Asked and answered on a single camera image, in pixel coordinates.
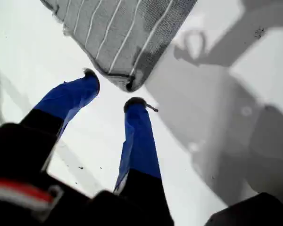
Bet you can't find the grey striped towel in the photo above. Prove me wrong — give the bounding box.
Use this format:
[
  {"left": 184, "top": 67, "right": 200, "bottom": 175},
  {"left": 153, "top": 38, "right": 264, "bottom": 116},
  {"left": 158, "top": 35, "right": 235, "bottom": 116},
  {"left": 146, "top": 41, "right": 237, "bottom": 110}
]
[{"left": 39, "top": 0, "right": 199, "bottom": 93}]

